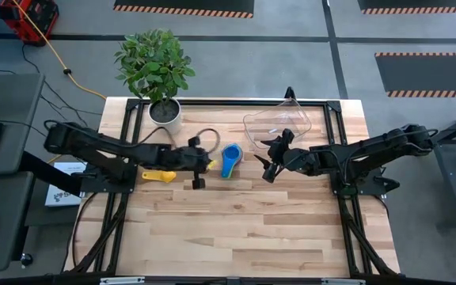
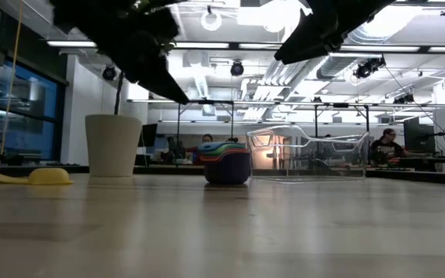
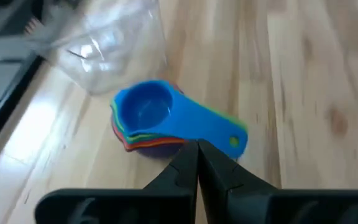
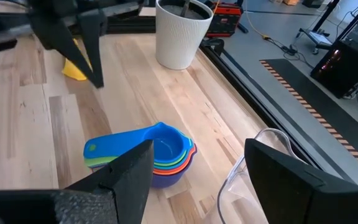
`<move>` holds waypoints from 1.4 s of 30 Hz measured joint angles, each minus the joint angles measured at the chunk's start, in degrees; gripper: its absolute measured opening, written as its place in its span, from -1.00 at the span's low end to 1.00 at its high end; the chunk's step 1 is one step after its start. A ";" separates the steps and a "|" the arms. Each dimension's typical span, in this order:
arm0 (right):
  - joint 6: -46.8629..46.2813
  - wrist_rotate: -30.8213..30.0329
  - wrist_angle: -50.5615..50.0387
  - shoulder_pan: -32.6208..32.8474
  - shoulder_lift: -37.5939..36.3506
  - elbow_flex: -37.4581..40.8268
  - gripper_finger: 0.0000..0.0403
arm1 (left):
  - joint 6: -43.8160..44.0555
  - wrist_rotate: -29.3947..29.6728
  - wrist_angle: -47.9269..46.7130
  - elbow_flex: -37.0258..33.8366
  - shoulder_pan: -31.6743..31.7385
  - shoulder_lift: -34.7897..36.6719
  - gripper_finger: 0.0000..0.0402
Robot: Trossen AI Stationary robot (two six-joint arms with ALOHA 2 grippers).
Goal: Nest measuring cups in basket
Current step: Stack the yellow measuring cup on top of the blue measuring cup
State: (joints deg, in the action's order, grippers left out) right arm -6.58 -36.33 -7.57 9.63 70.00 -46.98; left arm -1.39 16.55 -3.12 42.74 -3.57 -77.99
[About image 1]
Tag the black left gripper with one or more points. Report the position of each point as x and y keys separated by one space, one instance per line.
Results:
x=188 y=160

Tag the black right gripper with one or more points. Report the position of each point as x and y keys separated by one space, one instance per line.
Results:
x=297 y=162

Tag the medium blue measuring cup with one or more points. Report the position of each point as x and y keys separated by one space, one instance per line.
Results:
x=225 y=170

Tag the yellow measuring cup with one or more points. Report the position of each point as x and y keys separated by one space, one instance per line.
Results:
x=166 y=176

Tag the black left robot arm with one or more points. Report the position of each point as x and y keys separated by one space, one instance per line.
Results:
x=93 y=144

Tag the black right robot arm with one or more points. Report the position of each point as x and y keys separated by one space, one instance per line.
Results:
x=370 y=150

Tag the clear plastic basket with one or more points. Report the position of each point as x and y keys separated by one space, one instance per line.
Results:
x=287 y=118

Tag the yellow tape tag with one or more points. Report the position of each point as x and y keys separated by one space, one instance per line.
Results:
x=212 y=164

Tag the black table edge clamp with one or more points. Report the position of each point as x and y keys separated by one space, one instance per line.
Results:
x=290 y=94

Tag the green plant in white pot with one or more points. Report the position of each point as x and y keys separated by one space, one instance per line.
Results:
x=164 y=112

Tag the white printed booklet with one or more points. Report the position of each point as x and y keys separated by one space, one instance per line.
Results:
x=59 y=198

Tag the black mat with striped edge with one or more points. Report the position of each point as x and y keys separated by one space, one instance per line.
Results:
x=430 y=73
x=184 y=4
x=418 y=4

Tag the black metal stand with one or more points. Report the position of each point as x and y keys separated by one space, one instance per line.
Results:
x=449 y=134

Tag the grey desk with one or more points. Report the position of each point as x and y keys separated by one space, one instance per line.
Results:
x=10 y=103

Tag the black caster wheel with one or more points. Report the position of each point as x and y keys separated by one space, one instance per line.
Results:
x=26 y=259

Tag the red and black equipment box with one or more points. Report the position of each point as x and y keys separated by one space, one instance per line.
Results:
x=30 y=20

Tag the black aluminium table frame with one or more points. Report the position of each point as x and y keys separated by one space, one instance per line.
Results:
x=232 y=102

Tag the silver metal bracket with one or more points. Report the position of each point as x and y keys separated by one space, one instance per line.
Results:
x=343 y=282
x=121 y=281

